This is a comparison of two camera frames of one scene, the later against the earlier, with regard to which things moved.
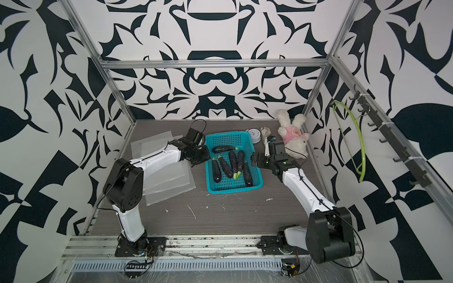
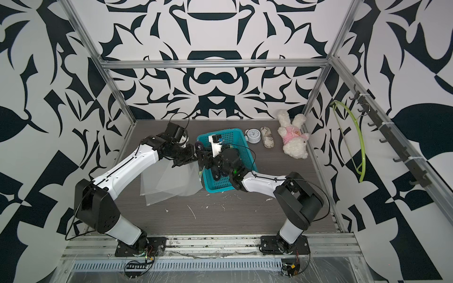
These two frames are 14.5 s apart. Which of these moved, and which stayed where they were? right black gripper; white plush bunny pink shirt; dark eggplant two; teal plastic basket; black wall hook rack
Moved: right black gripper; teal plastic basket
Stayed: white plush bunny pink shirt; dark eggplant two; black wall hook rack
